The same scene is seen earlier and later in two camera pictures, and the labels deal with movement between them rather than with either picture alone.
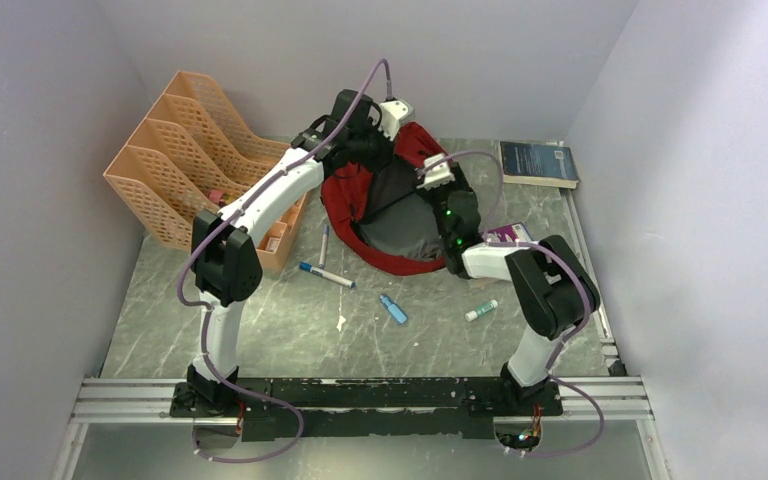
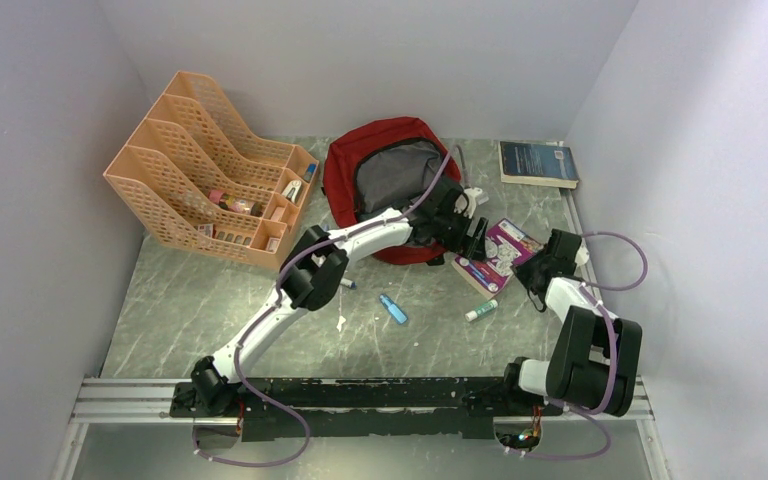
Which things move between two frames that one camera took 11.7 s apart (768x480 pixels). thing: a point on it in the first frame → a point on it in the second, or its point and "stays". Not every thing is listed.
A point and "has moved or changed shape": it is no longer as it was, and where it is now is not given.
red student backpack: [384, 214] has moved or changed shape
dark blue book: [538, 164] stays
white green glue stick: [473, 314] stays
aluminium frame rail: [148, 400] stays
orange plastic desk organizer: [193, 151] stays
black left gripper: [388, 151] → [460, 246]
